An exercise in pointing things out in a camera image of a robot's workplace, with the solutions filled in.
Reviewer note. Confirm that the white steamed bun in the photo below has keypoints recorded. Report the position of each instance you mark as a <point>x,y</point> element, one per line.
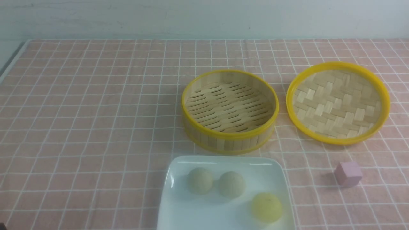
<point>200,181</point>

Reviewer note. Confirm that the beige steamed bun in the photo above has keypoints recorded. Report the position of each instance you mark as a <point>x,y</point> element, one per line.
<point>231,185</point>

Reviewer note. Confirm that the white square plate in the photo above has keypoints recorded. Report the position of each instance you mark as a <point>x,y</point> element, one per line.
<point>180,209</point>

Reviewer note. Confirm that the yellow steamed bun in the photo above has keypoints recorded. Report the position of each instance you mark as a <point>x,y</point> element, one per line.
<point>266,207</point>

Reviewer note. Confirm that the bamboo steamer basket yellow rim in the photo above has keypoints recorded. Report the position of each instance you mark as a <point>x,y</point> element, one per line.
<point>229,111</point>

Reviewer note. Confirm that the pink checkered tablecloth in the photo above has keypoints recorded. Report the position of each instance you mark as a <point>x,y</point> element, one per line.
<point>89,127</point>

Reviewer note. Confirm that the bamboo steamer lid yellow rim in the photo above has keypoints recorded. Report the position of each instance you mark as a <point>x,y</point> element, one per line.
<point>338,103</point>

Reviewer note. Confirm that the pink cube block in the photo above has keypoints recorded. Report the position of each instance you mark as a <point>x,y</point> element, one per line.
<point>348,174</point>

